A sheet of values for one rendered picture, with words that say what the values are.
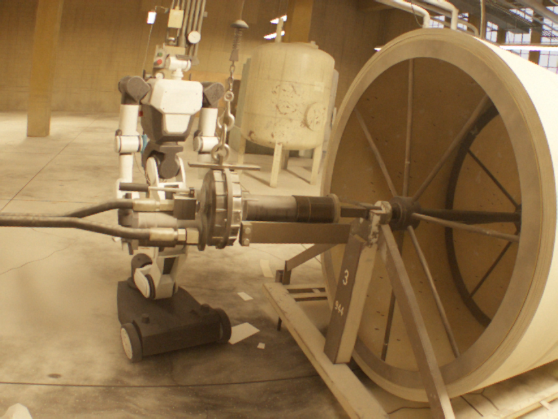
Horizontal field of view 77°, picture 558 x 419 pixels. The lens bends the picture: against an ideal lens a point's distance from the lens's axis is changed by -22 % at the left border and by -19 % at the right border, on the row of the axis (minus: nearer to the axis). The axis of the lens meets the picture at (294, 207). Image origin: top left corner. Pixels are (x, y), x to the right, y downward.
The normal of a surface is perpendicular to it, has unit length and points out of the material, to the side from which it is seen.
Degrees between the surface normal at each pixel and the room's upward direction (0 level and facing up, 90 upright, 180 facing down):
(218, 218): 87
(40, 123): 90
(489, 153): 111
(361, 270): 90
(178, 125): 90
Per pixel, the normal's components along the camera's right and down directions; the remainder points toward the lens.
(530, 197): -0.92, -0.04
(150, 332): 0.55, -0.48
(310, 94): 0.50, 0.29
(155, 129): -0.10, 0.37
